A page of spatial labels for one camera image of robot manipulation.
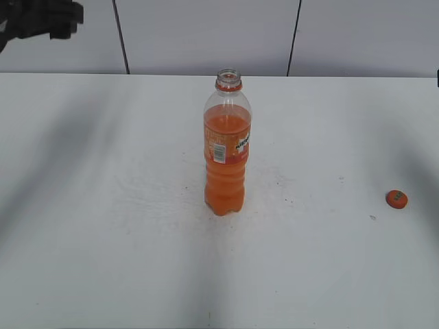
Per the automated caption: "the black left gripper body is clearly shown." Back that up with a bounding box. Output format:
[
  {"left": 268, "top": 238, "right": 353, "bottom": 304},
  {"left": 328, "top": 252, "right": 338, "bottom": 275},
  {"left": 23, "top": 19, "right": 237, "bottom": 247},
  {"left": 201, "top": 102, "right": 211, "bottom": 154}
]
[{"left": 1, "top": 0, "right": 84, "bottom": 49}]

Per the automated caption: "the orange soda plastic bottle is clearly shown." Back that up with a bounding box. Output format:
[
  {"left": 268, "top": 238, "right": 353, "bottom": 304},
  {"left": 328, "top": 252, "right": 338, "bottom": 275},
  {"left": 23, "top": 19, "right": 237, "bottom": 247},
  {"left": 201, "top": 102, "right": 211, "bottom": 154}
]
[{"left": 203, "top": 69, "right": 252, "bottom": 216}]

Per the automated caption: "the orange bottle cap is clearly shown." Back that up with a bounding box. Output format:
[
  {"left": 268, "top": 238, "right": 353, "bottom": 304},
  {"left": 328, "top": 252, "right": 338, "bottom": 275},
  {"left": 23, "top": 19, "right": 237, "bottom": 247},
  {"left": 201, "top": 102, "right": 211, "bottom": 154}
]
[{"left": 386, "top": 190, "right": 408, "bottom": 209}]

